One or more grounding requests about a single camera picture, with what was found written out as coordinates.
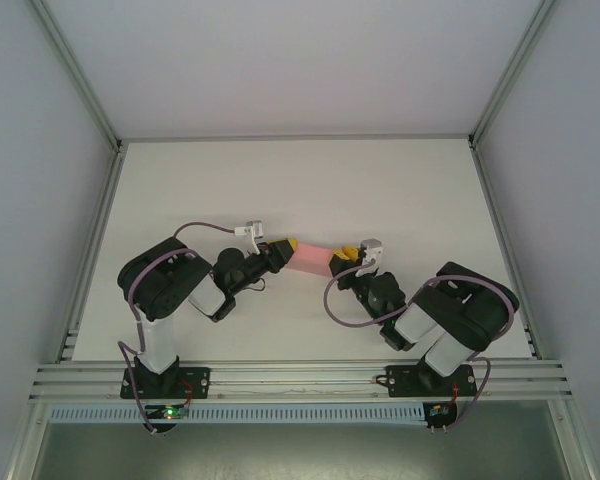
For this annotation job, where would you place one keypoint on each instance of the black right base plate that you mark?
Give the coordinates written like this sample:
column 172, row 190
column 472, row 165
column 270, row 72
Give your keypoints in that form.
column 402, row 382

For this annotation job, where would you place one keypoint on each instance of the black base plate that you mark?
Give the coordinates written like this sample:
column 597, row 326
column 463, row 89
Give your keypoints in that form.
column 200, row 382
column 402, row 382

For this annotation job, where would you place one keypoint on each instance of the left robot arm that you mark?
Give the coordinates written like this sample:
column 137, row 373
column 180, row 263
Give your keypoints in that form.
column 157, row 345

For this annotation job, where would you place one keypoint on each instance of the aluminium mounting rail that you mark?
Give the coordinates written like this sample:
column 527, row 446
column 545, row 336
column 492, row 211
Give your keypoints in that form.
column 300, row 377

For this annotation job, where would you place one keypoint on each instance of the aluminium table side rail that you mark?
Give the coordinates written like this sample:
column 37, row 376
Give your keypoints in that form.
column 505, row 240
column 97, row 240

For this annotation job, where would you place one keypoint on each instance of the pink paper box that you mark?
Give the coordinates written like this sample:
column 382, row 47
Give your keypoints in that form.
column 310, row 257

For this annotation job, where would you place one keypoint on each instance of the aluminium frame post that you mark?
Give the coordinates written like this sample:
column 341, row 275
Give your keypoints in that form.
column 515, row 75
column 75, row 75

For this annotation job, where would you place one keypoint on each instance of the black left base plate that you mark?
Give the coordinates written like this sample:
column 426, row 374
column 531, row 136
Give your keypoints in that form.
column 200, row 382

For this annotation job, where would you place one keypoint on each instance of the circuit board with green light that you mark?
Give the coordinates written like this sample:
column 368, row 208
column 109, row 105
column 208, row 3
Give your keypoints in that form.
column 170, row 412

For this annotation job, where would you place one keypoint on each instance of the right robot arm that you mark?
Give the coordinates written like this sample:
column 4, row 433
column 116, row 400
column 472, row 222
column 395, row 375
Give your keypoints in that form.
column 470, row 310

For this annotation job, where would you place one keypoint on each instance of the aluminium frame crossbar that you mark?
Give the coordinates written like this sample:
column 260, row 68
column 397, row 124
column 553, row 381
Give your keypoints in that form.
column 295, row 136

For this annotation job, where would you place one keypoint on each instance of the small green circuit board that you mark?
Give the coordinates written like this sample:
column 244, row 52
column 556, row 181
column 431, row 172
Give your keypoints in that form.
column 439, row 411

